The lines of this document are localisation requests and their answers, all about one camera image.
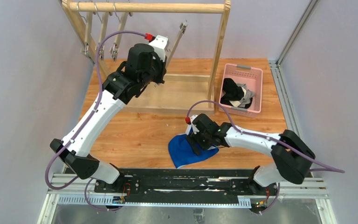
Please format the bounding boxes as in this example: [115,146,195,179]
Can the blue underwear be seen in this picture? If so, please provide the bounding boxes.
[168,127,219,168]

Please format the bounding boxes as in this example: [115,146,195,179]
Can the wooden hanger with grey underwear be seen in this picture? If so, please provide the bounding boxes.
[108,1,133,62]

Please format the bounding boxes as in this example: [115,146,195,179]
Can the black underwear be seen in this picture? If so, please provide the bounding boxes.
[220,78,244,106]

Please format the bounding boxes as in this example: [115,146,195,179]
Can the grey underwear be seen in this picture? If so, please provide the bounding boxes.
[230,84,256,109]

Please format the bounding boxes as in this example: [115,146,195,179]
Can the wooden hanger with blue underwear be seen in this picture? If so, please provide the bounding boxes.
[166,20,188,68]

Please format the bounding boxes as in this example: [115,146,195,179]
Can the wooden clip hanger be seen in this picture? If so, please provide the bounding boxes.
[72,1,94,60]
[91,2,112,60]

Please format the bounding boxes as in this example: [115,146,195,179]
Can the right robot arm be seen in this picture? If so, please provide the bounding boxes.
[185,113,316,187]

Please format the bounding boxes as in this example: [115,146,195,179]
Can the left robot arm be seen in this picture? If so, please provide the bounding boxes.
[50,41,167,184]

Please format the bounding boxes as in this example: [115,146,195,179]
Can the empty wooden clip hanger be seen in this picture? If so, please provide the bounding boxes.
[72,1,94,60]

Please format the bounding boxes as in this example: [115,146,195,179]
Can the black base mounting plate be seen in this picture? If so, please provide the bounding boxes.
[80,168,278,209]

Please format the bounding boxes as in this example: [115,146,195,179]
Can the pink plastic basket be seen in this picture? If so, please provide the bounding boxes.
[219,63,263,118]

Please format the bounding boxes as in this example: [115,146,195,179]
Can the wooden clothes rack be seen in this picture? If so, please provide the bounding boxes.
[61,0,231,114]

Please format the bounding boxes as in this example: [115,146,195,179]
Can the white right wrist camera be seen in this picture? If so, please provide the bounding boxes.
[185,115,199,135]

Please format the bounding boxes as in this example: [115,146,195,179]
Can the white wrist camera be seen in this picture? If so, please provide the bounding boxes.
[149,35,169,63]
[185,115,199,135]

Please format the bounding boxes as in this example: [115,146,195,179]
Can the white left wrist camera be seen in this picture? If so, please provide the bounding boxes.
[149,35,169,63]

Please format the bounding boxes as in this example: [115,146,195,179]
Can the aluminium frame rail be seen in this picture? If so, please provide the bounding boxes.
[269,0,337,224]

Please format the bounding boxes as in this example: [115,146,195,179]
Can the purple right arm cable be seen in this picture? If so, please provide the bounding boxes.
[185,100,345,215]

